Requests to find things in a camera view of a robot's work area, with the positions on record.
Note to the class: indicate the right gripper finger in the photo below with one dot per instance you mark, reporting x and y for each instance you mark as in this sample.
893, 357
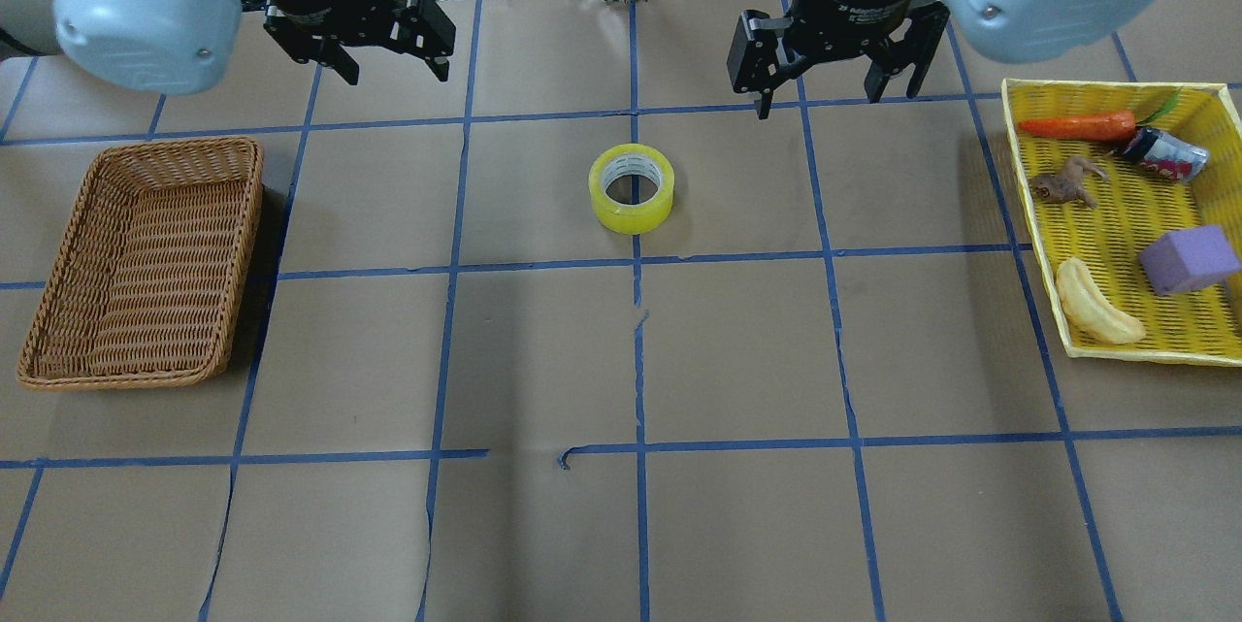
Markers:
916, 51
760, 59

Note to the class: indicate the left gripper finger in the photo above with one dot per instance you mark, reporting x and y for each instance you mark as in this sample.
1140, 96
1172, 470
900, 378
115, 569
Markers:
421, 28
303, 47

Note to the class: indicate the yellow tape roll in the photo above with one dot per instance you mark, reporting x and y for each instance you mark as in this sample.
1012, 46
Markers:
631, 188

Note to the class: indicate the brown toy lion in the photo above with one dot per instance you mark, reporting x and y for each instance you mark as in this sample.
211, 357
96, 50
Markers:
1069, 183

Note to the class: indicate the orange toy carrot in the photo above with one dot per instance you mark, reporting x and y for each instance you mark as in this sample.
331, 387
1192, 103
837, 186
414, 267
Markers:
1115, 126

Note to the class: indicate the yellow plastic tray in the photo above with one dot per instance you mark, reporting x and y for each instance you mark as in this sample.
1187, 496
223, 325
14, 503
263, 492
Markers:
1134, 209

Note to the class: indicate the small drink can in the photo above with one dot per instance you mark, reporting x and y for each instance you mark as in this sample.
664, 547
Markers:
1159, 152

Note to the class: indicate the brown wicker basket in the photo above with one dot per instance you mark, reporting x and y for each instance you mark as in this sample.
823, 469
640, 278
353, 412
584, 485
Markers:
150, 275

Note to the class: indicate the yellow toy banana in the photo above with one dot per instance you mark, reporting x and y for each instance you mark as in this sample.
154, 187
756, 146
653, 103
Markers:
1085, 305

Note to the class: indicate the purple foam block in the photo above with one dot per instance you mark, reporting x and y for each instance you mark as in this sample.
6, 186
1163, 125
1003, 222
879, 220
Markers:
1188, 260

